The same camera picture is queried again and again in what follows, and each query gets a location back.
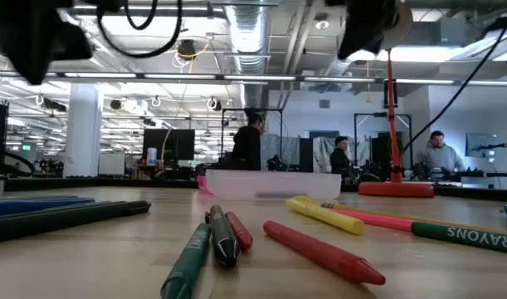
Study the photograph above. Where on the black pen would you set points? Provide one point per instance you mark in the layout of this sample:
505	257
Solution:
70	220

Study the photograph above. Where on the white canister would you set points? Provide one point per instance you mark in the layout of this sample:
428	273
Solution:
152	156

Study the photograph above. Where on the pink-lidded clear pencil box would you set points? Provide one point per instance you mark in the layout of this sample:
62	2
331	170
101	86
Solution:
274	184

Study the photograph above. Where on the green crayon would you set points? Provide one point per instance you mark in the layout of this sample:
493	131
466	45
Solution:
191	257
464	236

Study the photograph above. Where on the black crayon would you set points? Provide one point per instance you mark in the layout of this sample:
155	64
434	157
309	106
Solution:
224	236

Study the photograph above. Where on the slim pink marker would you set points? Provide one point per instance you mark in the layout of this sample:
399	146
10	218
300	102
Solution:
377	220

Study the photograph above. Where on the yellow highlighter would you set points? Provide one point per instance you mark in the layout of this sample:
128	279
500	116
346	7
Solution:
328	216

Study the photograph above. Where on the white column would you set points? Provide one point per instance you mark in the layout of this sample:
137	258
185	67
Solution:
83	133

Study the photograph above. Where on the black monitor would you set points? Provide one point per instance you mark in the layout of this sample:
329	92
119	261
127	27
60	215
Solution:
170	145

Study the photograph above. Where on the person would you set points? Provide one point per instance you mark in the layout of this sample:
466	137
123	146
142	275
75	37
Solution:
247	149
440	155
340	158

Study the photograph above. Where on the long ceiling light strip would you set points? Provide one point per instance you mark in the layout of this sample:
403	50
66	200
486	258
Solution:
257	77

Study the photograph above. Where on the red desk lamp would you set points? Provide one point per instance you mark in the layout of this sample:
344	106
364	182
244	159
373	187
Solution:
396	189

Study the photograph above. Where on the grey metal post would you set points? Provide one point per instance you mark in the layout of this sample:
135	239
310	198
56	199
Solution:
0	184

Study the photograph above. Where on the long red crayon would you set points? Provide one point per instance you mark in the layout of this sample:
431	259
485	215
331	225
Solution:
319	249

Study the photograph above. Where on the silver ventilation duct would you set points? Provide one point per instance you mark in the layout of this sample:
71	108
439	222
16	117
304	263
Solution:
247	41

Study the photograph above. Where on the short red crayon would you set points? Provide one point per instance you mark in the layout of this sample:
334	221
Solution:
238	230

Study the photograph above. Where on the grey wall monitor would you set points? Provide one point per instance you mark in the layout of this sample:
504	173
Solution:
481	144

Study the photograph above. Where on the black overhead camera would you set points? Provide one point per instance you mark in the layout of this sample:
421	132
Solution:
186	49

